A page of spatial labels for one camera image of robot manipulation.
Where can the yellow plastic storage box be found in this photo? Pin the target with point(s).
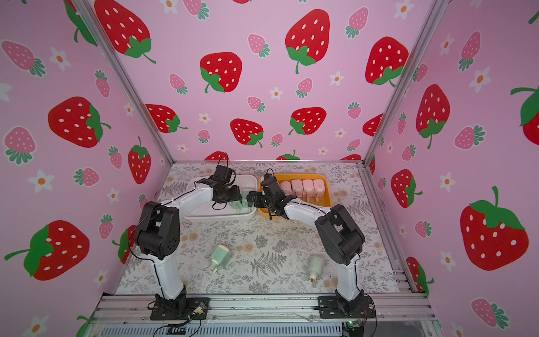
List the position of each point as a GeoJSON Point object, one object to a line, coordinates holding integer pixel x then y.
{"type": "Point", "coordinates": [320, 202]}

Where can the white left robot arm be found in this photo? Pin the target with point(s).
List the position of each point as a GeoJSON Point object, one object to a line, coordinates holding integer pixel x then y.
{"type": "Point", "coordinates": [158, 233]}

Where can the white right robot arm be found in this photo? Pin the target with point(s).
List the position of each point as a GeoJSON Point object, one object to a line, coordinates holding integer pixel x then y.
{"type": "Point", "coordinates": [341, 237]}

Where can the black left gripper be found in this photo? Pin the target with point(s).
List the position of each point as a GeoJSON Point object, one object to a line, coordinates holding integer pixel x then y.
{"type": "Point", "coordinates": [236, 194]}

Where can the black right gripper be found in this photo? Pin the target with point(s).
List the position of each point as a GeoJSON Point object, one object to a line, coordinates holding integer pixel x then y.
{"type": "Point", "coordinates": [259, 199]}

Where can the aluminium front rail frame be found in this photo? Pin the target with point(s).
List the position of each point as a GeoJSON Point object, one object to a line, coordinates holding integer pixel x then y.
{"type": "Point", "coordinates": [382, 314]}

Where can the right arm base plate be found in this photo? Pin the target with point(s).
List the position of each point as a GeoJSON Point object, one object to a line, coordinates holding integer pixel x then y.
{"type": "Point", "coordinates": [337, 307]}

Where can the white plastic storage box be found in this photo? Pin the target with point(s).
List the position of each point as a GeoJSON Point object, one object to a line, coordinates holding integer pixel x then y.
{"type": "Point", "coordinates": [208, 213]}

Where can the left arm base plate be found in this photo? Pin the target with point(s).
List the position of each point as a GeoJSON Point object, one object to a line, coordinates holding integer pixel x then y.
{"type": "Point", "coordinates": [181, 308]}

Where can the floral patterned table mat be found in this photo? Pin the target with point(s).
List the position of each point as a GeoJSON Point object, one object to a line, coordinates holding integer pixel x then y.
{"type": "Point", "coordinates": [272, 256]}

